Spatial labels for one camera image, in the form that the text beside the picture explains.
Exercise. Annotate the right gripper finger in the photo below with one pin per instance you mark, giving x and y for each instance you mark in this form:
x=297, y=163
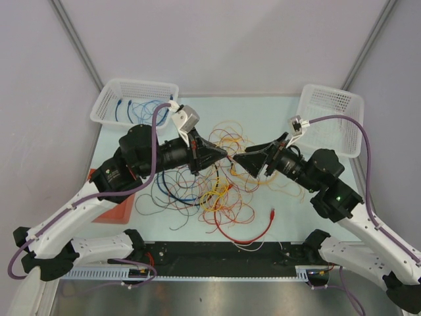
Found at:
x=277, y=144
x=253, y=162

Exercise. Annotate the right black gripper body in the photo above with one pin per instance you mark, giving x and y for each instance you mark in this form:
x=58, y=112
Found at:
x=283, y=160

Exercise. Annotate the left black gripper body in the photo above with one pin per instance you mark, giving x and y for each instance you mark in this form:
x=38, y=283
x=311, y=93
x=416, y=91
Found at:
x=175, y=153

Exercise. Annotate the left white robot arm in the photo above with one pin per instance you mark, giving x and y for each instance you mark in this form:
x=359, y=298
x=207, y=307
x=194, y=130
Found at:
x=49, y=250

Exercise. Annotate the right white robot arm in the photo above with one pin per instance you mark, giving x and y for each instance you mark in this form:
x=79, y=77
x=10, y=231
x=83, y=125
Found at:
x=393, y=264

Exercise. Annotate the right white mesh basket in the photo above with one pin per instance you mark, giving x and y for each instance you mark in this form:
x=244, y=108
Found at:
x=340, y=135

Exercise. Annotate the white mesh basket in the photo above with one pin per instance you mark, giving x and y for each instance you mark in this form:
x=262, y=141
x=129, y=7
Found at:
x=340, y=135
x=124, y=103

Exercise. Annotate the left white mesh basket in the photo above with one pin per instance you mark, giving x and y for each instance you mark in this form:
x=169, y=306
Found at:
x=124, y=103

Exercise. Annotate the orange plastic bin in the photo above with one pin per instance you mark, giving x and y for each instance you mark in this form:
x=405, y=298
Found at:
x=119, y=214

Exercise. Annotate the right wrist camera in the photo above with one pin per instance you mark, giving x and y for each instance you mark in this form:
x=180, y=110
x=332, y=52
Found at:
x=298, y=129

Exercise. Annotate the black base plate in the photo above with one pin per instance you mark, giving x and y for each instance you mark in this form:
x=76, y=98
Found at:
x=223, y=259

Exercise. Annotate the aluminium frame post right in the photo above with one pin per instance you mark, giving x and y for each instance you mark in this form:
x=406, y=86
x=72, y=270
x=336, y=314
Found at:
x=369, y=43

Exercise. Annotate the aluminium frame post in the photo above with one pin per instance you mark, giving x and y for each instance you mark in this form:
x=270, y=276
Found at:
x=369, y=43
x=74, y=38

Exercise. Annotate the aluminium frame post left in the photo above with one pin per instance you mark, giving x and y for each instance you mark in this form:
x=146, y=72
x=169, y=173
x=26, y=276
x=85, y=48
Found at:
x=74, y=38

